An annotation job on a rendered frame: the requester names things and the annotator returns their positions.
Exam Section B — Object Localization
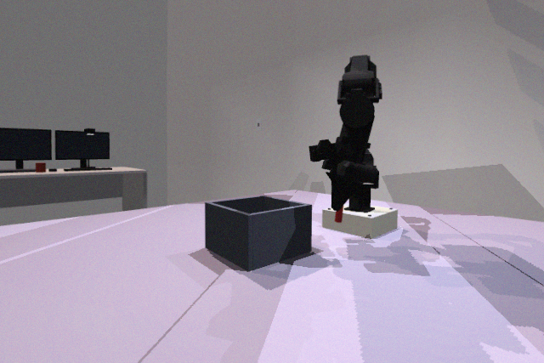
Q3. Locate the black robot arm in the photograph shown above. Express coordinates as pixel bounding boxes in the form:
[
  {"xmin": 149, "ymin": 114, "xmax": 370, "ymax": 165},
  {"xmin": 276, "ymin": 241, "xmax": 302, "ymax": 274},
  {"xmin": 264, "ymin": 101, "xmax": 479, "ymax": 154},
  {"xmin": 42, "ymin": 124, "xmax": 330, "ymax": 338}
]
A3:
[{"xmin": 309, "ymin": 54, "xmax": 383, "ymax": 213}]

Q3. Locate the dark red peg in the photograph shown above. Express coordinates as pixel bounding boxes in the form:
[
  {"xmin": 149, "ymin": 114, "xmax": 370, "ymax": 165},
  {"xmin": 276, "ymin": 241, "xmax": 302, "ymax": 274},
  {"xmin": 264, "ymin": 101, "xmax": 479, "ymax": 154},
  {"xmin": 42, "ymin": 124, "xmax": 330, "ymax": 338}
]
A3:
[{"xmin": 335, "ymin": 206, "xmax": 344, "ymax": 223}]

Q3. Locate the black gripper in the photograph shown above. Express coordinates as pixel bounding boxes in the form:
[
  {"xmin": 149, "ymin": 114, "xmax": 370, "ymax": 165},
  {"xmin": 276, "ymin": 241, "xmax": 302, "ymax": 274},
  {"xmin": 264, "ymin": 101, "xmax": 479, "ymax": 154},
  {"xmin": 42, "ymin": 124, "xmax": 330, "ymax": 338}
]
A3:
[{"xmin": 322, "ymin": 132, "xmax": 377, "ymax": 212}]

